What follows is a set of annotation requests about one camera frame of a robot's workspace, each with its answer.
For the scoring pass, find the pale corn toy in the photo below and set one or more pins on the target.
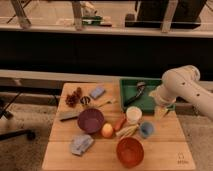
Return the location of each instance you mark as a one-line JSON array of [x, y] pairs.
[[127, 131]]

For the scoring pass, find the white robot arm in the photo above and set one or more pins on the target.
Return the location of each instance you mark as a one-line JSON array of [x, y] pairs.
[[183, 82]]

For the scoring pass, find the blue folded cloth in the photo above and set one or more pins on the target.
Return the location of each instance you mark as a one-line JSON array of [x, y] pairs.
[[80, 144]]

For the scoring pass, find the green plastic tray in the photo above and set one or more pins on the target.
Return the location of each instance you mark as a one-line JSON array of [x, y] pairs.
[[128, 88]]

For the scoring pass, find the orange carrot toy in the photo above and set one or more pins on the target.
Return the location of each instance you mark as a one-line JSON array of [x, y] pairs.
[[119, 123]]

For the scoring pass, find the black and white clip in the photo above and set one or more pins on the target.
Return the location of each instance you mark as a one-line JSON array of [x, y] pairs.
[[85, 100]]

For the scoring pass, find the cream plastic fork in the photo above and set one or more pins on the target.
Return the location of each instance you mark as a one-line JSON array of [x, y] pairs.
[[107, 102]]

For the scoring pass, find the orange red bowl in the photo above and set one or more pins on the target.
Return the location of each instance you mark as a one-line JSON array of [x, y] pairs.
[[130, 152]]

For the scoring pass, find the blue sponge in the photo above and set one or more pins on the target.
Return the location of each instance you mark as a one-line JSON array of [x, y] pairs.
[[97, 92]]

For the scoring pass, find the small blue cup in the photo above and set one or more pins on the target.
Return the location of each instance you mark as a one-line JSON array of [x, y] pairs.
[[146, 129]]

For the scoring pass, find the purple bowl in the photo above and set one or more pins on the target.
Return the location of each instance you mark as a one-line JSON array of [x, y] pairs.
[[90, 120]]

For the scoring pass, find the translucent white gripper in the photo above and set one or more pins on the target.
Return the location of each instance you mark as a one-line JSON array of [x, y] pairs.
[[160, 112]]

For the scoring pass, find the white cup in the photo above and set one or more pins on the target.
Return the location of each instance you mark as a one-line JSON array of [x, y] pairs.
[[133, 114]]

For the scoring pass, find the black handled brush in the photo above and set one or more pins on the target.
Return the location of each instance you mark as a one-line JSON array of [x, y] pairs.
[[140, 88]]

